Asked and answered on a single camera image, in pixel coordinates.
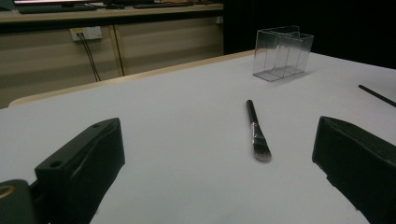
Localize beige background desk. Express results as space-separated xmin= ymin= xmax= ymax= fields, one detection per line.
xmin=0 ymin=2 xmax=224 ymax=110

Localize white table cover sheet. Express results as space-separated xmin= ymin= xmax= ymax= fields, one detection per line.
xmin=0 ymin=49 xmax=396 ymax=224

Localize thin black cosmetic pencil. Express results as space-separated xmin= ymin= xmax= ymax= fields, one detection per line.
xmin=358 ymin=84 xmax=396 ymax=108

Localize clear acrylic organizer box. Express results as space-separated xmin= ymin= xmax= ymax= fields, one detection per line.
xmin=251 ymin=25 xmax=315 ymax=83

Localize black curtain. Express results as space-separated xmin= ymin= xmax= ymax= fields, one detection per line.
xmin=222 ymin=0 xmax=396 ymax=70

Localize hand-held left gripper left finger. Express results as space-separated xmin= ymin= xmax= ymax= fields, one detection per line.
xmin=34 ymin=117 xmax=126 ymax=224

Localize black handled makeup brush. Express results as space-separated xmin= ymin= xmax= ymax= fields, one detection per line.
xmin=246 ymin=99 xmax=273 ymax=163

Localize black keyboard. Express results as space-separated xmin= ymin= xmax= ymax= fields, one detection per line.
xmin=18 ymin=4 xmax=98 ymax=14

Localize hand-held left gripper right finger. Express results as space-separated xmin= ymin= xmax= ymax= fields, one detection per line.
xmin=311 ymin=116 xmax=396 ymax=224

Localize computer monitor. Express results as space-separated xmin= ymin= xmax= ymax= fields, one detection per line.
xmin=12 ymin=0 xmax=104 ymax=6

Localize white wall socket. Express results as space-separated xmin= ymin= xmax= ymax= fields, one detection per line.
xmin=69 ymin=26 xmax=104 ymax=42

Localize black power cable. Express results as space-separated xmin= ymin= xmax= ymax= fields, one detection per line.
xmin=77 ymin=32 xmax=99 ymax=83
xmin=79 ymin=32 xmax=102 ymax=82

